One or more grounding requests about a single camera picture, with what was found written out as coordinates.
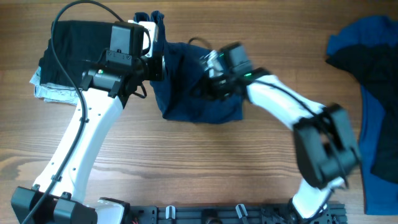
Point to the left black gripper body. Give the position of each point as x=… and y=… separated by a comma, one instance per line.
x=153, y=67

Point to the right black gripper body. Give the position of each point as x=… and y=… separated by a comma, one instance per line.
x=216, y=87

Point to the navy blue shorts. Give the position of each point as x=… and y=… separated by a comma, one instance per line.
x=178, y=96

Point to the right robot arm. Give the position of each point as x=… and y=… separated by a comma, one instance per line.
x=325, y=147

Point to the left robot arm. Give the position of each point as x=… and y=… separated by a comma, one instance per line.
x=57, y=194

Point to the folded black garment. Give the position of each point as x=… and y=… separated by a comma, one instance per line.
x=78, y=45

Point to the folded light grey garment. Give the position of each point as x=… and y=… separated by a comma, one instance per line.
x=53, y=92

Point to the blue t-shirt pile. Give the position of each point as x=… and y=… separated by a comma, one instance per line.
x=380, y=196

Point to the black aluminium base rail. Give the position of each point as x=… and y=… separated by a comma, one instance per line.
x=262, y=214

